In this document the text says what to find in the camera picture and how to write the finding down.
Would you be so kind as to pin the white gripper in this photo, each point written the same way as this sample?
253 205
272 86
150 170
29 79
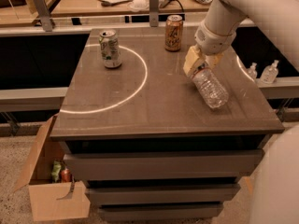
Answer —
214 41

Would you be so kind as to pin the clear plastic water bottle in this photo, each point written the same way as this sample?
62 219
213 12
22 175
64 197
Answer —
212 91

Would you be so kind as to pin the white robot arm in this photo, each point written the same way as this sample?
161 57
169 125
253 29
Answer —
275 198

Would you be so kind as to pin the small clear sanitizer bottle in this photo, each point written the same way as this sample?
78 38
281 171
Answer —
252 71

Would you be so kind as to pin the orange LaCroix can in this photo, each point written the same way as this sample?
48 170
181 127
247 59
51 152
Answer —
173 32

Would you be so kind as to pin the green white soda can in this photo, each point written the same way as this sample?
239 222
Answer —
110 50

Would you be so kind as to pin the grey drawer cabinet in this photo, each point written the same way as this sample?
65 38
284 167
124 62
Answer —
142 139

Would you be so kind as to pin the red can in box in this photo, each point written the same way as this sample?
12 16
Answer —
66 175

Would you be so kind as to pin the green snack bag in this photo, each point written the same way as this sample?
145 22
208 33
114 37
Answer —
56 169

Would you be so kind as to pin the open cardboard box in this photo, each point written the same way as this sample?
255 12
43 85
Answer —
50 201

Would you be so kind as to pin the middle metal bracket post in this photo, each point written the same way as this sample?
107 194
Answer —
153 13

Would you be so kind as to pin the metal bracket post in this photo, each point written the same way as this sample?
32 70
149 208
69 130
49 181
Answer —
153 13
44 15

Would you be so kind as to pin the left metal bracket post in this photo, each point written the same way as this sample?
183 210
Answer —
44 15

